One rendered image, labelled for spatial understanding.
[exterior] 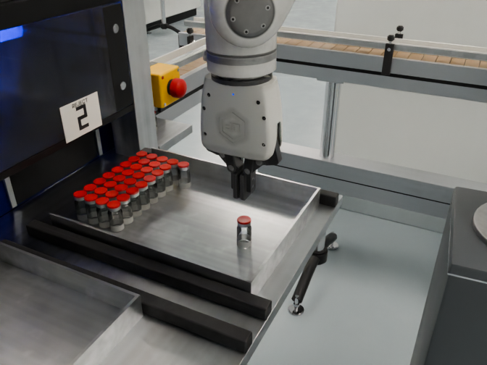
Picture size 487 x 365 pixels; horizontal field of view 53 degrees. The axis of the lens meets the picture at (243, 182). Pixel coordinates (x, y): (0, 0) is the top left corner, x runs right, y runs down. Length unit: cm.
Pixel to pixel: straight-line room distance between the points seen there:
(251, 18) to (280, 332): 145
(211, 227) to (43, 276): 25
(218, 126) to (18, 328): 34
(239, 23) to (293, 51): 112
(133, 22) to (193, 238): 40
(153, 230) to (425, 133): 164
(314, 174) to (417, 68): 51
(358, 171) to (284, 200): 87
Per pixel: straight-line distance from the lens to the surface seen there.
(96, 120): 87
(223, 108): 60
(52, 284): 71
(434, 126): 221
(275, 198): 84
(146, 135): 99
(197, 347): 59
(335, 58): 155
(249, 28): 48
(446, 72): 150
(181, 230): 76
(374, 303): 197
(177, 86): 100
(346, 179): 171
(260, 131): 59
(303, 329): 183
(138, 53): 94
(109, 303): 65
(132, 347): 60
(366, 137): 228
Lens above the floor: 132
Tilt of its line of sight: 30 degrees down
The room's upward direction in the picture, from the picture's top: straight up
